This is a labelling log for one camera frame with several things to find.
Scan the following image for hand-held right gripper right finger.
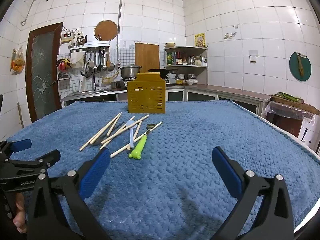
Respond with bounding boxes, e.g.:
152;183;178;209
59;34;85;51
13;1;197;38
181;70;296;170
211;146;294;240

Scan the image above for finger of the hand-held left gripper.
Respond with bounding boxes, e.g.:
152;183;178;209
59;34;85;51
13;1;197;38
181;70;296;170
0;149;61;178
0;139;32;161

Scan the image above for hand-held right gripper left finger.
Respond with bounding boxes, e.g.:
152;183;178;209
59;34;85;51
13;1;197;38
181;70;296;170
26;147;112;240

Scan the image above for pile of wooden chopsticks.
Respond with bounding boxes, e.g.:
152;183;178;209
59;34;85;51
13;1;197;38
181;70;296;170
79;112;163;158

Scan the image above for yellow perforated utensil holder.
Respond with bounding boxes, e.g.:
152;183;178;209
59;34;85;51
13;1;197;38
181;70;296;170
127;72;167;114

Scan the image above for row of hanging kitchen utensils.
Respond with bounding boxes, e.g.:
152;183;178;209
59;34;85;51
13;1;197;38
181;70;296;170
81;50;115;78

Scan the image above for person's left hand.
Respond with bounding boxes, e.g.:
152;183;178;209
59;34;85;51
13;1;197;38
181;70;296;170
12;192;27;233

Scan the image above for wooden stick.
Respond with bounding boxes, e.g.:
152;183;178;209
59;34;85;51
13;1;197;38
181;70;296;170
17;102;24;129

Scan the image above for blue knitted blanket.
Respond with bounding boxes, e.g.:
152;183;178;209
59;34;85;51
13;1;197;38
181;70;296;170
0;99;320;240

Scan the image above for steel sink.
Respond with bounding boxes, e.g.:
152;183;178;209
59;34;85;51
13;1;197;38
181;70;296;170
72;89;113;97

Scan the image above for brown door with frosted glass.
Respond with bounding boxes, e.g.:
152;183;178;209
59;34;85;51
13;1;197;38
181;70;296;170
26;22;63;123

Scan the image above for kitchen counter with cabinets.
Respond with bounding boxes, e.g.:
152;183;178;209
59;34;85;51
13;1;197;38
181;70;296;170
61;84;272;117

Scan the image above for orange plastic bags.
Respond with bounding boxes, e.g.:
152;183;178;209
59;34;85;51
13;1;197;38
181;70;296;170
10;47;26;75

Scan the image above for wooden table with plastic cover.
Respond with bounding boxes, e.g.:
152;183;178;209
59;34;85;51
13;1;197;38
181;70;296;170
265;94;320;138

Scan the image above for metal faucet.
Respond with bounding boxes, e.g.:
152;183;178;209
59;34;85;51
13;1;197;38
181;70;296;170
91;67;100;91

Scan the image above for green vegetables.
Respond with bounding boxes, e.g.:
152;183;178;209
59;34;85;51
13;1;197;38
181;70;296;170
277;92;304;103

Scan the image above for hanging beige cloth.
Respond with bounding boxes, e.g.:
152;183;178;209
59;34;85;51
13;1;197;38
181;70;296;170
70;52;84;69

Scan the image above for steel cooking pot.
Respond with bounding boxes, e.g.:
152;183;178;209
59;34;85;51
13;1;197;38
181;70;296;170
118;64;142;79

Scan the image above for black wok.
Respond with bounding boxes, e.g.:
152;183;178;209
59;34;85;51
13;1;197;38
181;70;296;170
148;68;178;77

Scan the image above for metal utensil rack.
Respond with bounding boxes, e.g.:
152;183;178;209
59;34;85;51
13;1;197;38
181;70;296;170
69;41;111;53

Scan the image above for round green cutting board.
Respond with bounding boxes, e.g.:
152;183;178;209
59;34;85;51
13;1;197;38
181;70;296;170
289;51;312;82

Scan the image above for rectangular wooden cutting board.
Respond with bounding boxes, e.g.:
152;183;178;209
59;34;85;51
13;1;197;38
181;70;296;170
134;42;160;73

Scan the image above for metal corner shelf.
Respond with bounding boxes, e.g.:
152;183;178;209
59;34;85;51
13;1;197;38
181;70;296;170
164;45;209;85

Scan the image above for round wooden board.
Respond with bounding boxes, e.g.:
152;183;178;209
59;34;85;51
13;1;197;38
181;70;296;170
94;19;118;42

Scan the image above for green handled metal fork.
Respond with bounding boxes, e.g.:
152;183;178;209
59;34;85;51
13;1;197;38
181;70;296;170
128;124;156;159

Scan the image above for white spoon with blue handle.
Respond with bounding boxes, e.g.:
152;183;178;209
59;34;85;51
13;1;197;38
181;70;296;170
126;120;136;152

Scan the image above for wire wall basket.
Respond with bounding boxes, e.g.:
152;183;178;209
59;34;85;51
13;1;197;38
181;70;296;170
57;59;71;81

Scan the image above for yellow hose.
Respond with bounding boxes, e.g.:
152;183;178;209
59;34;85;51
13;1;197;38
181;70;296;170
101;71;120;84

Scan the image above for yellow wall poster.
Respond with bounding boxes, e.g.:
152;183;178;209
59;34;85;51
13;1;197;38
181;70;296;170
194;33;206;47

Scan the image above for grey wall pipe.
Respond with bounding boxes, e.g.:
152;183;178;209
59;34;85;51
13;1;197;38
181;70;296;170
20;0;125;67

